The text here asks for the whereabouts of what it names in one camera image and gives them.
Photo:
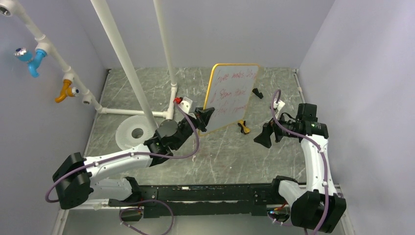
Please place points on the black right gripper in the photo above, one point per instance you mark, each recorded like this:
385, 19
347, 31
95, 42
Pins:
264, 138

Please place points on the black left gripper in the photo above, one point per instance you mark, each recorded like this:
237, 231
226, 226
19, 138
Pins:
202, 116

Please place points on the yellow black whiteboard eraser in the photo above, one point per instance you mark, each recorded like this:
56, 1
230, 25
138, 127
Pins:
243, 128

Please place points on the yellow framed whiteboard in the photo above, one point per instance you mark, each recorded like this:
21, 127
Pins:
229, 90

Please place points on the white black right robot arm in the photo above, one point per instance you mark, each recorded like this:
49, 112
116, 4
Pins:
317, 207

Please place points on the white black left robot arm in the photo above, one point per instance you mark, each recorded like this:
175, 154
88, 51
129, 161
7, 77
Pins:
79, 179

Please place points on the white perforated disc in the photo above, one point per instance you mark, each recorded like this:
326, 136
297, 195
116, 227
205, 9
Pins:
133, 131

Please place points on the orange plastic faucet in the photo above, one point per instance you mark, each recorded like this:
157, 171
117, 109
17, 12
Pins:
67, 90

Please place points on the blue plastic faucet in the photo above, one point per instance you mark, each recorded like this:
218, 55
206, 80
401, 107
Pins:
33, 61

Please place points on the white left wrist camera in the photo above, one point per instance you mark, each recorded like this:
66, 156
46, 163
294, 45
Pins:
185, 104

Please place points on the black wire board stand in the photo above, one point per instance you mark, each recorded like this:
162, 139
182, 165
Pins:
257, 93

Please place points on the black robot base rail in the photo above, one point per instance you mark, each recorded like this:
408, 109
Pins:
217, 199

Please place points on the white pvc pipe frame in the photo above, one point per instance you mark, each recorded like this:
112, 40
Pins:
13, 7

